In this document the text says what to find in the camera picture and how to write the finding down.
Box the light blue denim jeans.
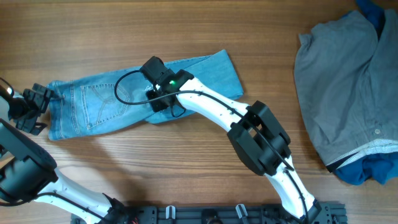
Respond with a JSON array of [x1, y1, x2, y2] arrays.
[[47, 50, 244, 141]]

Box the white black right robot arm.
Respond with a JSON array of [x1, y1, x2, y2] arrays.
[[143, 69, 320, 223]]

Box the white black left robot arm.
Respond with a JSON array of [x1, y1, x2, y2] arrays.
[[1, 80, 128, 223]]

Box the grey garment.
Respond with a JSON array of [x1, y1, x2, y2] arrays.
[[294, 9, 397, 171]]

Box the dark blue garment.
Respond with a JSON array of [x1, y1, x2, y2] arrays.
[[333, 0, 397, 185]]

